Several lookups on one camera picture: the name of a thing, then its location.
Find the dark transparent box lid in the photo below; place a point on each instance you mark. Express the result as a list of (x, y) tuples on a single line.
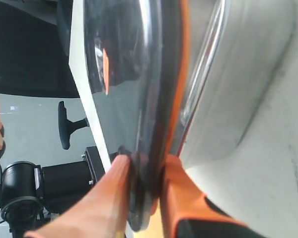
[(137, 54)]

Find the stainless steel lunch box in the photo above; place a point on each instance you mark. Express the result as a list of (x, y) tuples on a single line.
[(236, 47)]

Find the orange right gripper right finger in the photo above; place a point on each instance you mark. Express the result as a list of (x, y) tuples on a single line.
[(181, 199)]

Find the black equipment case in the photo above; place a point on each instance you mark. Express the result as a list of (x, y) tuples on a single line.
[(66, 184)]

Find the black office chair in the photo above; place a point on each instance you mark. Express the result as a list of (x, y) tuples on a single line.
[(67, 127)]

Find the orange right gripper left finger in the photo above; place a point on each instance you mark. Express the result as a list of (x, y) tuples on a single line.
[(102, 213)]

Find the black cylindrical device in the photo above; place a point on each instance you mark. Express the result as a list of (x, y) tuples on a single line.
[(19, 199)]

